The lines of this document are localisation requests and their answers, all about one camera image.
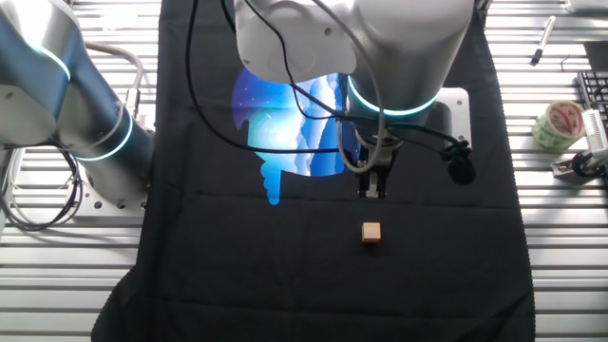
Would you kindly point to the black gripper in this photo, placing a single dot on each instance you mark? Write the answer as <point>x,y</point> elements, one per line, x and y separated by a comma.
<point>374,173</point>

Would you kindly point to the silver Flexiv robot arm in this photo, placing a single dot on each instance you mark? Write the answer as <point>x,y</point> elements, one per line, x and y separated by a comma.
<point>404,47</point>

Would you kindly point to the small wooden block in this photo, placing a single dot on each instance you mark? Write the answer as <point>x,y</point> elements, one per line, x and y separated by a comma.
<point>371,233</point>

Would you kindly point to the black cloth with blue print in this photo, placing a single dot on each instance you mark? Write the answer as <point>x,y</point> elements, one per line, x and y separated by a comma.
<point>237,266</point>

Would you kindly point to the clear packing tape roll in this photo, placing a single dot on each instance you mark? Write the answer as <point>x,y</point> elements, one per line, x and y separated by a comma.
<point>541,133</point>

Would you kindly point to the silver marker pen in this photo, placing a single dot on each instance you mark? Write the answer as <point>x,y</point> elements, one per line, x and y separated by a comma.
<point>543,40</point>

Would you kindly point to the small hex key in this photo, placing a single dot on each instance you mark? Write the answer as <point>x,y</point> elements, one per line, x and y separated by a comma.
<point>563,62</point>

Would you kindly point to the black keyboard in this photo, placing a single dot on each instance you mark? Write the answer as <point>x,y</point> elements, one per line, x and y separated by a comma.
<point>591,85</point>

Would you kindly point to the dark grey box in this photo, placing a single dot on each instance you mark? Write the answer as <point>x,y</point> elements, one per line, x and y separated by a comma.
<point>596,56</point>

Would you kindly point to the grey flat device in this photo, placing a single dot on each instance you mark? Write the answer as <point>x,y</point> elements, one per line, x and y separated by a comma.
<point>586,5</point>

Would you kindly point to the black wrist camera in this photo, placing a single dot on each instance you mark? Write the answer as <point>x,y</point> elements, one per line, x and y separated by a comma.
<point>461,171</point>

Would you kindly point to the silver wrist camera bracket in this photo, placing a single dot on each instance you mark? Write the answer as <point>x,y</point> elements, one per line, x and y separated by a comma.
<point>453,114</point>

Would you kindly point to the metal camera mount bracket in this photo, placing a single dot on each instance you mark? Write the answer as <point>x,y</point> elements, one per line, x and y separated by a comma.
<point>563,167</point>

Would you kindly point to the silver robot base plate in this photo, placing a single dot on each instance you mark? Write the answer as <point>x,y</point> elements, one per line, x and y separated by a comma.
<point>109,206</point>

